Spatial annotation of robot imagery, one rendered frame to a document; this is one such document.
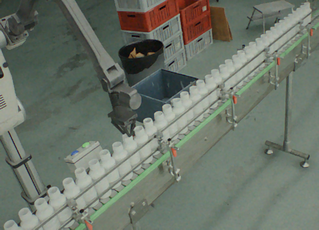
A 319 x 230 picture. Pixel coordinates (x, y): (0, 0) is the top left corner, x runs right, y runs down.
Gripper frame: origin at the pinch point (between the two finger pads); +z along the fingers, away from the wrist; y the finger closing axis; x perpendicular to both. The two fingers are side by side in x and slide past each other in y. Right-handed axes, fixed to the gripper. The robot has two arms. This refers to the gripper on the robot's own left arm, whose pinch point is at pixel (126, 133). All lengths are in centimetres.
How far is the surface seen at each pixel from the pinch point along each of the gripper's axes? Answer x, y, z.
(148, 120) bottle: -12.9, 1.4, 2.4
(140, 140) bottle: -3.8, -2.0, 5.3
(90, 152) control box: 10.9, 12.7, 7.0
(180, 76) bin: -81, 43, 25
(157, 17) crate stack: -199, 175, 41
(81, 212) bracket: 33.7, -10.8, 6.7
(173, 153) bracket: -11.1, -11.9, 13.0
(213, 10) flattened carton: -310, 185, 72
